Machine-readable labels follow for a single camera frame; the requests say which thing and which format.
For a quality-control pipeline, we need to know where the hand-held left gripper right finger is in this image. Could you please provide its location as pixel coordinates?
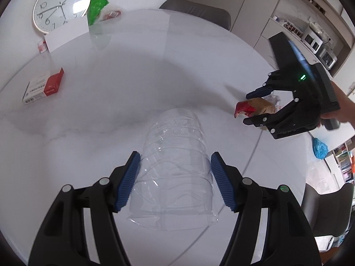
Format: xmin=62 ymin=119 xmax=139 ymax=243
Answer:
xmin=210 ymin=152 xmax=322 ymax=266

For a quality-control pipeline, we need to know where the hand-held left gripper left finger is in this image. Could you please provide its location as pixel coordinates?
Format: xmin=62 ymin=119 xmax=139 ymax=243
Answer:
xmin=28 ymin=151 xmax=141 ymax=266

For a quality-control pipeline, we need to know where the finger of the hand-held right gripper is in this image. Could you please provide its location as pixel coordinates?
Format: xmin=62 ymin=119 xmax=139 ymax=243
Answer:
xmin=246 ymin=69 xmax=298 ymax=99
xmin=243 ymin=97 xmax=322 ymax=140

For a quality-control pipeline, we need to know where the brown cardboard piece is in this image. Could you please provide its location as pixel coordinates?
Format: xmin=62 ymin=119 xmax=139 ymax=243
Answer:
xmin=245 ymin=97 xmax=278 ymax=131

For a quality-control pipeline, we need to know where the red snack wrapper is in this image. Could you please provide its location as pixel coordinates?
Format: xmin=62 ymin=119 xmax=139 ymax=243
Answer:
xmin=234 ymin=101 xmax=257 ymax=117

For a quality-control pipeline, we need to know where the clear crushed plastic bottle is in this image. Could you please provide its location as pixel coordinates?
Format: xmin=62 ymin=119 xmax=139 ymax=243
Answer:
xmin=126 ymin=108 xmax=219 ymax=232

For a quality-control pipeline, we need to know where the person's right hand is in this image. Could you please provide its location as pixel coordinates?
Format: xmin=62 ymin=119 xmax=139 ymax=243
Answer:
xmin=320 ymin=82 xmax=355 ymax=124

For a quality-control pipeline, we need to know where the silver toaster oven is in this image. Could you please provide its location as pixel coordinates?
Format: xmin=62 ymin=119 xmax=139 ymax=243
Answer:
xmin=316 ymin=47 xmax=338 ymax=70

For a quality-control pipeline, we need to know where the white microwave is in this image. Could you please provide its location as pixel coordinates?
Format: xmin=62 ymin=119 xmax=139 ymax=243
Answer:
xmin=301 ymin=23 xmax=323 ymax=53

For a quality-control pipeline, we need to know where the small countertop rack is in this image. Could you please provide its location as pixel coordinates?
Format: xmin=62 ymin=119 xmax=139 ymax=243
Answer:
xmin=284 ymin=21 xmax=303 ymax=35

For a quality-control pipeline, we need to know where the blue plastic bag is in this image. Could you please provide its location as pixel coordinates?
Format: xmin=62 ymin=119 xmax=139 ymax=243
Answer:
xmin=312 ymin=137 xmax=329 ymax=160

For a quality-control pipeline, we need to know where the low bookshelf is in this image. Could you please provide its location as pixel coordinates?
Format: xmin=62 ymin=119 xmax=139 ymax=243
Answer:
xmin=333 ymin=141 xmax=355 ymax=183

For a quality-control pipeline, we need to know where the tall beige cabinet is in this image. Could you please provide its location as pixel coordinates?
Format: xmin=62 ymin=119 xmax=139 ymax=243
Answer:
xmin=230 ymin=0 xmax=289 ymax=47

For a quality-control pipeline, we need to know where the dark grey chair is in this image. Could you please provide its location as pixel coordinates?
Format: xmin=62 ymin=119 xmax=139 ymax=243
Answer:
xmin=159 ymin=0 xmax=231 ymax=31
xmin=301 ymin=181 xmax=354 ymax=246

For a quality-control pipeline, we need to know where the red and white box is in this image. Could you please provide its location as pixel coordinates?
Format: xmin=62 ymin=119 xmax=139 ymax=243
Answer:
xmin=22 ymin=67 xmax=65 ymax=105

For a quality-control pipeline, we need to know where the white card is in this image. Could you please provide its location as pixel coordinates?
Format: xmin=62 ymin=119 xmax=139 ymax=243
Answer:
xmin=44 ymin=19 xmax=89 ymax=53

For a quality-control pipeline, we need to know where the clear packet with red label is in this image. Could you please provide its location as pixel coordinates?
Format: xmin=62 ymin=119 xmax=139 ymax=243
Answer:
xmin=101 ymin=4 xmax=122 ymax=21

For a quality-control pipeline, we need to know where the green plastic bag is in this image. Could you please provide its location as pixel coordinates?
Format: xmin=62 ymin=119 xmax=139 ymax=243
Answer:
xmin=87 ymin=0 xmax=109 ymax=26

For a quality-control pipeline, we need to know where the white wall clock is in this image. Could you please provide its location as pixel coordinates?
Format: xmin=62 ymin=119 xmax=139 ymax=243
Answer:
xmin=32 ymin=0 xmax=91 ymax=34

